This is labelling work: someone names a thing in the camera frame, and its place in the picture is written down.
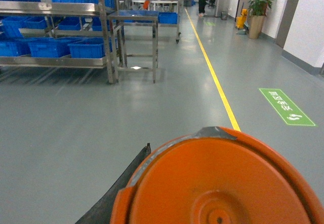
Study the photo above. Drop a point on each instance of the grey waste bin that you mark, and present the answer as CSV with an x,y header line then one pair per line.
x,y
224,15

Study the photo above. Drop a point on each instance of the stainless steel side table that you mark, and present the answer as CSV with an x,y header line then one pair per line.
x,y
137,35

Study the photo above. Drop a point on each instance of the yellow mop bucket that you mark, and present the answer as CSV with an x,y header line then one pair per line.
x,y
240,21

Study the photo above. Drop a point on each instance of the blue bin with red parts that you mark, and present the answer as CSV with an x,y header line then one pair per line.
x,y
88,48

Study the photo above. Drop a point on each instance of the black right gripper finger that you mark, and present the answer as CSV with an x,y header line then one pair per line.
x,y
101,211

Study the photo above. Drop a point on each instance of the stainless steel shelf rack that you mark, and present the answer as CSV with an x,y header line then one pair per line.
x,y
24,20

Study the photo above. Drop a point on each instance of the orange cylindrical cap 4680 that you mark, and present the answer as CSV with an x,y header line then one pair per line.
x,y
216,175

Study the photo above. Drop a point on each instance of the blue bin middle lower shelf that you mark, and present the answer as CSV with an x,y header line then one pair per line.
x,y
51,47

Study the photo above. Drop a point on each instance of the potted green plant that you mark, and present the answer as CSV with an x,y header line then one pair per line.
x,y
257,12

